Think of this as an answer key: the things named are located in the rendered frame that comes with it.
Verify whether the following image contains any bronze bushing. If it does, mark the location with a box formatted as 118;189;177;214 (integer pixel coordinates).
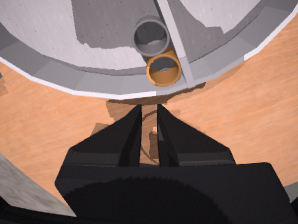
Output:
146;46;181;87

